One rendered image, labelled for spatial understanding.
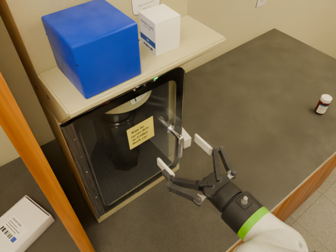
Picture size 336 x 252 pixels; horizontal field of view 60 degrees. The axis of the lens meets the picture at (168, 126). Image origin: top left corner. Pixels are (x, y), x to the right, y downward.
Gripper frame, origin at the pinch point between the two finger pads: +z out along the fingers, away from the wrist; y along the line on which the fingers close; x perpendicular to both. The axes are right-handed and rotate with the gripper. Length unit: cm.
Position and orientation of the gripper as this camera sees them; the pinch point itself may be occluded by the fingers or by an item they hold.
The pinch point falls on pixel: (179, 150)
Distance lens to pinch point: 82.2
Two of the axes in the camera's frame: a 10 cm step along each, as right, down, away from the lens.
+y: -7.8, 4.6, -4.2
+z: -6.2, -5.8, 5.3
